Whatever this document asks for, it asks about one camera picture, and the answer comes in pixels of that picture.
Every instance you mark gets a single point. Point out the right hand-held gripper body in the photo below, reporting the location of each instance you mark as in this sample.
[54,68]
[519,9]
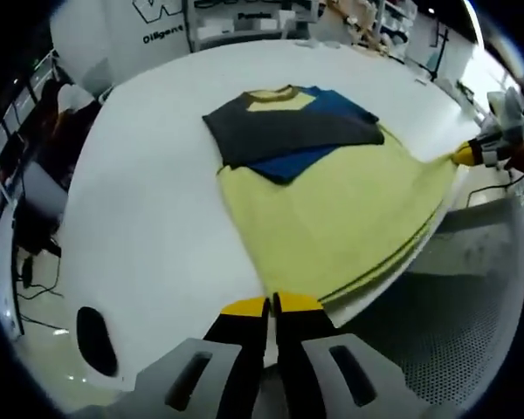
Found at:
[508,126]

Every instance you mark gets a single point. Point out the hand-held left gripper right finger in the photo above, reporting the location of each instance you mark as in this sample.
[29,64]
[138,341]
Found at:
[310,349]

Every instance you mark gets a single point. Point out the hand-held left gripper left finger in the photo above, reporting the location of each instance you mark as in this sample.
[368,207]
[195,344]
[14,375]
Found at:
[179,379]

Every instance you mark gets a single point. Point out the yellow blue grey garment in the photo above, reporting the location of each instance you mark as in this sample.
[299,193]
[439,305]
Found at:
[340,209]

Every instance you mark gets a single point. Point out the black oval table grommet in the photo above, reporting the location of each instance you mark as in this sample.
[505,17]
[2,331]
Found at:
[96,340]

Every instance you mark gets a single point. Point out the black tripod stand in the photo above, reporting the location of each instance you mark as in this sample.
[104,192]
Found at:
[439,52]

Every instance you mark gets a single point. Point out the grey mesh office chair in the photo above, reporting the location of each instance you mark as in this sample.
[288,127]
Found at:
[454,305]

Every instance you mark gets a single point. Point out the grey metal shelving rack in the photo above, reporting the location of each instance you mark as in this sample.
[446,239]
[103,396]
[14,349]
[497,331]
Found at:
[192,30]

